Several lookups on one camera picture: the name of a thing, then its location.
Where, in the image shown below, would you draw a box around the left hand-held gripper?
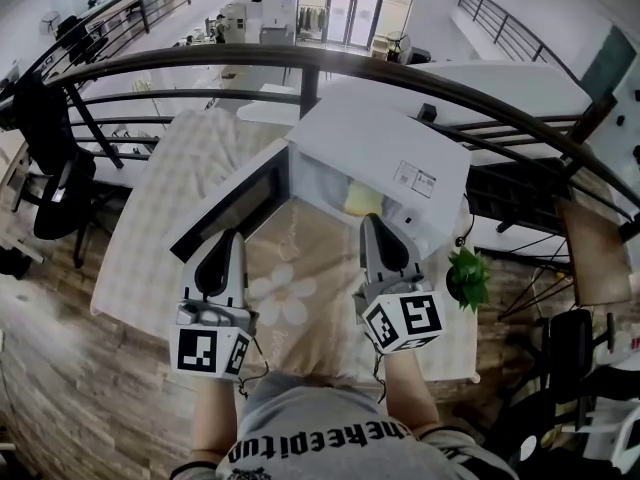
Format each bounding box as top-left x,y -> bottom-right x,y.
169,228 -> 259,382

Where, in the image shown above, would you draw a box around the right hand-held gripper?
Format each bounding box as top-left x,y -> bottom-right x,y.
352,214 -> 447,356

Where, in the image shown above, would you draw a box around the yellow food slice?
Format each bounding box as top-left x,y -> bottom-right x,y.
344,181 -> 386,217

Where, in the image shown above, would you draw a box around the white microwave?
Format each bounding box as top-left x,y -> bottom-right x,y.
169,98 -> 472,264

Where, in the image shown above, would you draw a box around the person's left forearm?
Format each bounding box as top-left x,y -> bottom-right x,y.
190,377 -> 240,464

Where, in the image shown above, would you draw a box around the person's right forearm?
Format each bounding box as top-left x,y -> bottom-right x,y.
380,350 -> 441,437

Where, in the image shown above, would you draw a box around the green potted plant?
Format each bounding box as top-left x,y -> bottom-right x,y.
444,246 -> 492,313

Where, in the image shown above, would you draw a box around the beige checkered tablecloth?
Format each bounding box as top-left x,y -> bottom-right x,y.
89,107 -> 481,384

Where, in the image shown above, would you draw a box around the person's grey printed shirt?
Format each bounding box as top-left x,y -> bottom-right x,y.
169,372 -> 516,480

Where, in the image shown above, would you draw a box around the black office chair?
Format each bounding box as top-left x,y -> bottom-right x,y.
12,75 -> 101,269
542,310 -> 619,419

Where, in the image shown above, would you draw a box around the wooden side table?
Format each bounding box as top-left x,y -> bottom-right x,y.
497,197 -> 634,319

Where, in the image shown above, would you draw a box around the black floor fan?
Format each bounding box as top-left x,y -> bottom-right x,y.
387,31 -> 414,65

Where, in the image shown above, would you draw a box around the curved black metal railing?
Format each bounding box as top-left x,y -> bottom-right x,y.
0,43 -> 640,224

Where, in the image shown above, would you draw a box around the black stool seat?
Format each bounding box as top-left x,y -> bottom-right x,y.
499,407 -> 566,480

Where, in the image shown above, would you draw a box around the glass entrance doors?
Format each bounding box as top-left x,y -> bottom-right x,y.
295,0 -> 422,52

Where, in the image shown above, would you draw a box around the group of small black items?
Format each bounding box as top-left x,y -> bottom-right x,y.
615,87 -> 640,162

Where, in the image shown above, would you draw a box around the straight black railing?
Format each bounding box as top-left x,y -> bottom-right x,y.
29,0 -> 261,77
457,0 -> 584,82

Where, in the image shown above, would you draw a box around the black cable with plug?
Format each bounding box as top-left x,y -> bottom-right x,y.
453,195 -> 476,248

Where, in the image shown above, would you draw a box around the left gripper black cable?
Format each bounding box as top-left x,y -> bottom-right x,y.
237,337 -> 271,400

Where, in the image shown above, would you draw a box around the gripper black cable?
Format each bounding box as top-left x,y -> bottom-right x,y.
237,337 -> 271,400
372,350 -> 389,403

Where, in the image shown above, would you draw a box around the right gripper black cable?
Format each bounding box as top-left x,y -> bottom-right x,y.
372,350 -> 389,403

